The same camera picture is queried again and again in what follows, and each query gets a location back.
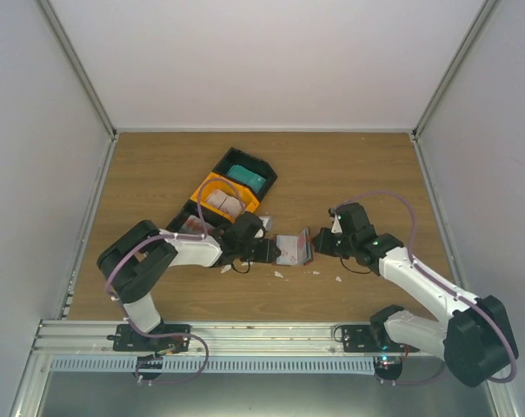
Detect brown leather card holder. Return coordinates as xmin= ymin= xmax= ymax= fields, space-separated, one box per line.
xmin=275 ymin=228 xmax=313 ymax=267

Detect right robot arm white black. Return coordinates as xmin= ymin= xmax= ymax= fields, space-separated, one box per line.
xmin=312 ymin=201 xmax=519 ymax=387

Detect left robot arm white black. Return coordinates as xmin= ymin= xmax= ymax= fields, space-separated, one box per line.
xmin=96 ymin=213 xmax=281 ymax=351

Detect yellow bin with white cards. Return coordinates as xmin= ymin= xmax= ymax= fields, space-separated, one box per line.
xmin=190 ymin=173 xmax=260 ymax=222

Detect red white card stack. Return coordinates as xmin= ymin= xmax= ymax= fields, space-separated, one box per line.
xmin=180 ymin=215 xmax=209 ymax=235

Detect black bin with red cards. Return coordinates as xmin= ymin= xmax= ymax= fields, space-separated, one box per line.
xmin=166 ymin=200 xmax=231 ymax=235

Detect black bin with teal cards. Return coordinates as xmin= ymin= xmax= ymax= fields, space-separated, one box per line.
xmin=213 ymin=148 xmax=277 ymax=202

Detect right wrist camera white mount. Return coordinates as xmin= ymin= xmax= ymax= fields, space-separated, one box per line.
xmin=331 ymin=213 xmax=342 ymax=235

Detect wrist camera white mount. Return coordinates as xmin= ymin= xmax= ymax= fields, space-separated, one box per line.
xmin=331 ymin=213 xmax=342 ymax=235
xmin=260 ymin=215 xmax=274 ymax=232

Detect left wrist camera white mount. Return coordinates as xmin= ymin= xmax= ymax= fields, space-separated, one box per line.
xmin=260 ymin=215 xmax=274 ymax=232

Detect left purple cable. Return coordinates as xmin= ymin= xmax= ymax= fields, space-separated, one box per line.
xmin=103 ymin=177 xmax=250 ymax=386

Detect grey slotted cable duct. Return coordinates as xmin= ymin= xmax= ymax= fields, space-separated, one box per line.
xmin=50 ymin=355 xmax=375 ymax=375

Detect aluminium front rail frame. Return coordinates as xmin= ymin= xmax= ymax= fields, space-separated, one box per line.
xmin=11 ymin=320 xmax=522 ymax=416

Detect right aluminium corner post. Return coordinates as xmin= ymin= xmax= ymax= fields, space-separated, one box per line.
xmin=410 ymin=0 xmax=505 ymax=140

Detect aluminium corner post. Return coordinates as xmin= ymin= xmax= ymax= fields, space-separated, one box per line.
xmin=410 ymin=0 xmax=505 ymax=140
xmin=36 ymin=0 xmax=117 ymax=141

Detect left aluminium corner post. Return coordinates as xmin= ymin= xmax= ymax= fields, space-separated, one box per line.
xmin=36 ymin=0 xmax=117 ymax=141

